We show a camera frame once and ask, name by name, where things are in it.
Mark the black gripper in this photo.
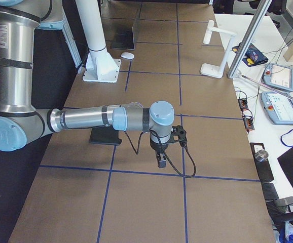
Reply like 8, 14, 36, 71
150, 133, 170, 168

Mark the black mouse pad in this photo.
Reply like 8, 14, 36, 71
89, 127, 122, 145

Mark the white computer mouse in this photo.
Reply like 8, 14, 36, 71
121, 52, 135, 60

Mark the grey laptop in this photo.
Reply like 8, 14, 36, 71
111, 19, 139, 50

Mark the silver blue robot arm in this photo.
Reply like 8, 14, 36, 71
0, 1, 97, 169

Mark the white desk lamp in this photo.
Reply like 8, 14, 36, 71
199, 20, 237, 78

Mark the lower orange black connector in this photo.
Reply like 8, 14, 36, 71
242, 115, 254, 133

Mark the orange black connector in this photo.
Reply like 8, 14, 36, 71
238, 98, 248, 111
242, 115, 254, 133

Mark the upper orange black connector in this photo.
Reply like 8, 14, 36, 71
238, 98, 248, 111

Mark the silver metal cylinder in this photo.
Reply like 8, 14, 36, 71
254, 149, 269, 162

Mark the black flat box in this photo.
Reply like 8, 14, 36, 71
250, 142, 274, 183

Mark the lower teach pendant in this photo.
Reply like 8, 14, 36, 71
261, 92, 293, 125

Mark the teach pendant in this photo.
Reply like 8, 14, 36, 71
261, 92, 293, 125
263, 63, 293, 92

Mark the blue yellow pouch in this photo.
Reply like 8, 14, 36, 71
242, 44, 268, 67

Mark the upper teach pendant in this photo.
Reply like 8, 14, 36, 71
263, 63, 293, 92

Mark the thin metal rod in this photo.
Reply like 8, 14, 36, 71
236, 73, 293, 100

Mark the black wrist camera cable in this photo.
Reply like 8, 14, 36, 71
123, 130, 196, 178

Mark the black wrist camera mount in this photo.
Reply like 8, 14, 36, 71
170, 125, 188, 148

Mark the aluminium profile post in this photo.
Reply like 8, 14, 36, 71
227, 0, 272, 78

